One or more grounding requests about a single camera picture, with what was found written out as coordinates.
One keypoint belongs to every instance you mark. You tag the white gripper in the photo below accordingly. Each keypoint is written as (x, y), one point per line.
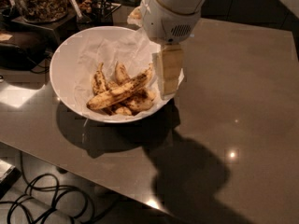
(165, 22)

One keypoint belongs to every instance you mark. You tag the long spotted banana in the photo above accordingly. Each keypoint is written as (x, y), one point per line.
(118, 94)

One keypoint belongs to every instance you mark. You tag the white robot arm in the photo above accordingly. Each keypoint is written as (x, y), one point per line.
(200, 59)

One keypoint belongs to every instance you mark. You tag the upright spotted banana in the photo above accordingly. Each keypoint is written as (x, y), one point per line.
(120, 73)

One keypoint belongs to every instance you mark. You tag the white bowl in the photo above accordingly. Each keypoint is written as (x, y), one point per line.
(62, 72)

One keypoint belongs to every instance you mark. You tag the lower right spotted banana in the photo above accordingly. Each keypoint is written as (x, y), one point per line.
(139, 102)

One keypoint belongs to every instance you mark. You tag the left spotted banana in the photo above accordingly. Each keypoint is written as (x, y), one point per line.
(99, 80)

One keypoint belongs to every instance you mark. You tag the small bottom banana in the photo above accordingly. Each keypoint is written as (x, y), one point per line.
(122, 110)

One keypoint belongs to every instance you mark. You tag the white paper liner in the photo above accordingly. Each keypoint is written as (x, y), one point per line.
(112, 45)

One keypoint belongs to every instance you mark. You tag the black stand tray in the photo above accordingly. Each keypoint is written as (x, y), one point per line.
(54, 33)

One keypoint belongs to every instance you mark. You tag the glass jar of nuts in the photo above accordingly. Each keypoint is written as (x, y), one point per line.
(42, 11)

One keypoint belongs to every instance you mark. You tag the black device on left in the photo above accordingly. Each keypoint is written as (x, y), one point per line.
(17, 58)

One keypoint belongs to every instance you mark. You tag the box on floor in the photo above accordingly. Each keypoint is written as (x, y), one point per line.
(9, 174)

